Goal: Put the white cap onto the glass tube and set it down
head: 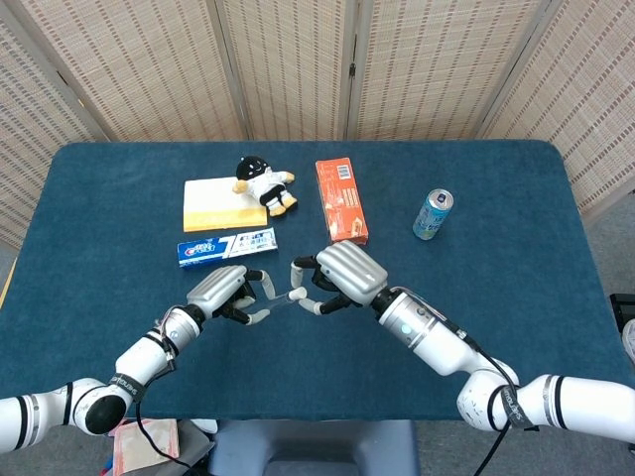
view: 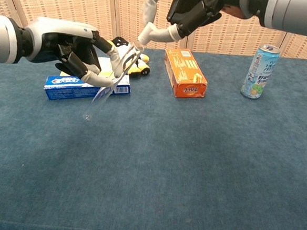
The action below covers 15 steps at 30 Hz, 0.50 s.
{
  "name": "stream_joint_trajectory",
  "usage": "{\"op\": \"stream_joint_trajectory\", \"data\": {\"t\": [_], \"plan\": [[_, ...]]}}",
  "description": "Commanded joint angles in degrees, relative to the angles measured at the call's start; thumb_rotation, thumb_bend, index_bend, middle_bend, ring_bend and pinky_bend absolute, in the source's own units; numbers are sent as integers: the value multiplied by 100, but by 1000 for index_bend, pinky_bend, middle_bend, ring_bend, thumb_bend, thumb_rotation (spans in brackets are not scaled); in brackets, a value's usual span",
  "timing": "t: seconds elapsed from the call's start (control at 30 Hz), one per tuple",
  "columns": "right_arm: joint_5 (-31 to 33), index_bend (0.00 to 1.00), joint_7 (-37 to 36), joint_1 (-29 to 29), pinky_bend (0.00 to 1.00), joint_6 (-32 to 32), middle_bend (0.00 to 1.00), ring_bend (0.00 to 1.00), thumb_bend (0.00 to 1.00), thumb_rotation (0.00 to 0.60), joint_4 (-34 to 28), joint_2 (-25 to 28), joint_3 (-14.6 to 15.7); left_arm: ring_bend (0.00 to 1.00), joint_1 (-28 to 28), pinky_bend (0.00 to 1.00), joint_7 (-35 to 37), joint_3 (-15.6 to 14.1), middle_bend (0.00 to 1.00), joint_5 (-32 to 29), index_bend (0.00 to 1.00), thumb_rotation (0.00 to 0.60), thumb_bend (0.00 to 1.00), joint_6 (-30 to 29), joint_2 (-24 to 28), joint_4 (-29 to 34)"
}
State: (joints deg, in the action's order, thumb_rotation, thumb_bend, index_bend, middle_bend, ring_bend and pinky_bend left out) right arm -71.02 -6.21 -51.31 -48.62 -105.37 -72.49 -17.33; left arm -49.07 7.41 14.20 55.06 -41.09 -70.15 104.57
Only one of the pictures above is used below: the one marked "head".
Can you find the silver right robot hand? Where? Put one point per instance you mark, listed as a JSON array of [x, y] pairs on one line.
[[352, 273]]

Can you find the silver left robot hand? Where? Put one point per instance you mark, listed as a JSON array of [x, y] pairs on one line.
[[218, 290]]

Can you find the white rubber stopper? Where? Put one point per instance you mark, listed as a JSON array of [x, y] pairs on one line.
[[297, 294]]

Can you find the clear plastic tube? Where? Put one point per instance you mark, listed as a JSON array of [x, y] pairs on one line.
[[280, 299]]

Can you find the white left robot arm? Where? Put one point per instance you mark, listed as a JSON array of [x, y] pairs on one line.
[[144, 357]]

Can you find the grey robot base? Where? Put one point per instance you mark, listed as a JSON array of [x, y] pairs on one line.
[[317, 446]]

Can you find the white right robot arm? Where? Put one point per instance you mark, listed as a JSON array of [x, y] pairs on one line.
[[436, 342]]

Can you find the blue white toothpaste box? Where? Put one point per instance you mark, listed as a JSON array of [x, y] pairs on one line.
[[223, 248]]

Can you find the orange cardboard box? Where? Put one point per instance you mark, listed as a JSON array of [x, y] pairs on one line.
[[342, 203]]

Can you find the white yellow flat box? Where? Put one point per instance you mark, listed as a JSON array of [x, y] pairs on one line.
[[213, 203]]

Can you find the light blue drink can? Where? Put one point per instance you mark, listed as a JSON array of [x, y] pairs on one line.
[[430, 218]]

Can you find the dark blue table cloth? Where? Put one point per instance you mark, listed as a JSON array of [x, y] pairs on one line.
[[317, 367]]

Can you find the black white plush doll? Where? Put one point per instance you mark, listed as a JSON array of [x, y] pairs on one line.
[[263, 186]]

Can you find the small white object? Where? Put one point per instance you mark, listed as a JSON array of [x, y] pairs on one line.
[[204, 425]]

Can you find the dark grey fabric bag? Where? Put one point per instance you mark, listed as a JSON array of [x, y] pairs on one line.
[[196, 446]]

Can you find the pink brown booklet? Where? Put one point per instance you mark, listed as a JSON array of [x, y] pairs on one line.
[[129, 451]]

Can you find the yellow strip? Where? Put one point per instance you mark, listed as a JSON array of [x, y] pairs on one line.
[[7, 287]]

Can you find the bamboo folding screen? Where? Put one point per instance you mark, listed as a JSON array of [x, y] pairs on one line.
[[297, 64]]

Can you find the black box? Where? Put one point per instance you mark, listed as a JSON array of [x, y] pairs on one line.
[[622, 305]]

